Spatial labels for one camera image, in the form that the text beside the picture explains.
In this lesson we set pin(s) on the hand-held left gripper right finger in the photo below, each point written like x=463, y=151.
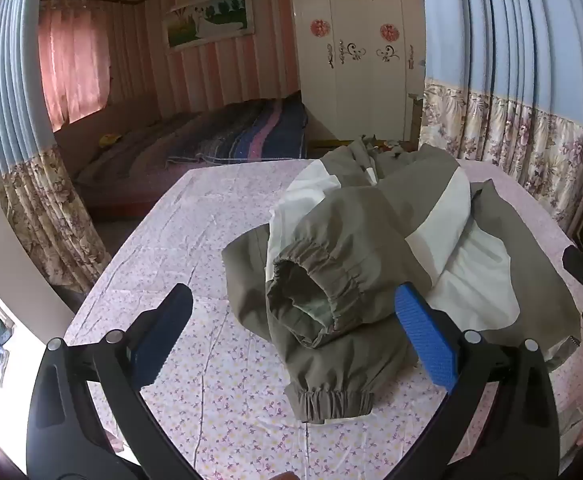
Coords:
x=426, y=340

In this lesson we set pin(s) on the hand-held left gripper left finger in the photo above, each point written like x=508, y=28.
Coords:
x=161, y=340

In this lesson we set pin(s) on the olive and white jacket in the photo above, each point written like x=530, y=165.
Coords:
x=351, y=260

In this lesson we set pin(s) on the pink floral tablecloth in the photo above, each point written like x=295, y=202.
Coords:
x=196, y=240

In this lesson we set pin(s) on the bed with brown cover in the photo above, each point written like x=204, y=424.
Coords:
x=131, y=160

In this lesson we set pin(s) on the small yellow object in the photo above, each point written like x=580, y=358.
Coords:
x=108, y=139

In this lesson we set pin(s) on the blue floral curtain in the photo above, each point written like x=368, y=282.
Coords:
x=511, y=60
x=16, y=110

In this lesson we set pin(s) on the striped blue pink blanket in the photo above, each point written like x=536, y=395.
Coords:
x=251, y=135

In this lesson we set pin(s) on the wooden stand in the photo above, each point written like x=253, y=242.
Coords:
x=416, y=115

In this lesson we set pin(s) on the pink window curtain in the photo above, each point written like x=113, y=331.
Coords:
x=71, y=70

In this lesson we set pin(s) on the framed landscape wall picture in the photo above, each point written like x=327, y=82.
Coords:
x=206, y=22

